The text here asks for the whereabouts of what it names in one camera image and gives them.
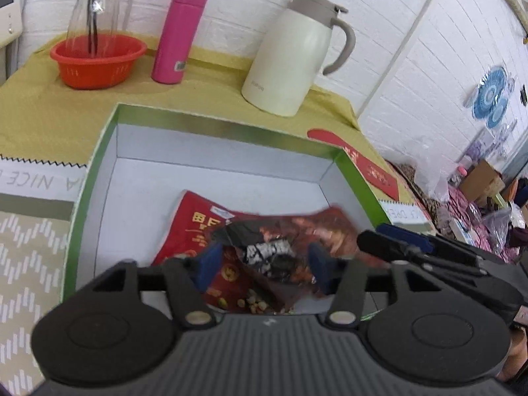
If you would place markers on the green cardboard box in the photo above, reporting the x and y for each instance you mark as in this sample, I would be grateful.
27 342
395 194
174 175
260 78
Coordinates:
206 173

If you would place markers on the cream thermal jug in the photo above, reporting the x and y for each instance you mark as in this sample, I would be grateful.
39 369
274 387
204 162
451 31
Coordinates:
284 62

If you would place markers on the pink thermos bottle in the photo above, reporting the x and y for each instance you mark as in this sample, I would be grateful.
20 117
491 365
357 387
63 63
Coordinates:
179 29

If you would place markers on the grey wall conduit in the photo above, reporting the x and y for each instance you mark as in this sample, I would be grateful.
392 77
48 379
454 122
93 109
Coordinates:
406 37

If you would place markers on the brown cardboard box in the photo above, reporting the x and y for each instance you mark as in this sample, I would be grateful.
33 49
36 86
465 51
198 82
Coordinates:
480 179

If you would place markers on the clear glass carafe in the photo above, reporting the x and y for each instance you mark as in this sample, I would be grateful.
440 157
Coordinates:
115 4

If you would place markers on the dark red foil snack packet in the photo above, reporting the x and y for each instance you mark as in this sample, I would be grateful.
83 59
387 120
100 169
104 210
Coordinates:
288 231

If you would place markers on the leopard patterned cloth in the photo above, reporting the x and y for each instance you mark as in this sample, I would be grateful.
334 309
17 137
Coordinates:
425 189

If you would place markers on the red envelope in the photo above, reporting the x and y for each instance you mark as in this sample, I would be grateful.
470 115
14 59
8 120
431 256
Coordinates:
371 165

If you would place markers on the blue round wall decoration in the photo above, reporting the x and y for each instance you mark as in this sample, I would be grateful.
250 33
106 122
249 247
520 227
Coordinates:
491 95

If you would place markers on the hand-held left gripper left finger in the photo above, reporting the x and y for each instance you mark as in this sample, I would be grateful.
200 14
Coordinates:
210 266

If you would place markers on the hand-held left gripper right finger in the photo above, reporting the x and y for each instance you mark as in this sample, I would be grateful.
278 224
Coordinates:
321 268

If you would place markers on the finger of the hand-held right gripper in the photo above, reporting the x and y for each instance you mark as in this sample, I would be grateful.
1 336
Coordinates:
404 235
379 245

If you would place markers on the red nut snack packet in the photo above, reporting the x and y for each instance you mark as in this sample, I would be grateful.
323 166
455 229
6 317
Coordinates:
185 227

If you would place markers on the black straws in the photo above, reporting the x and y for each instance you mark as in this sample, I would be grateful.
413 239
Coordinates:
93 16

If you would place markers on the red plastic basket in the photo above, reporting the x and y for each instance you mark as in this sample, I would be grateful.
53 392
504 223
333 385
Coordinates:
97 70

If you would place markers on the person's right hand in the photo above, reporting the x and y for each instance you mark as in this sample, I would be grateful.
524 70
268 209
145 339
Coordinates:
517 350

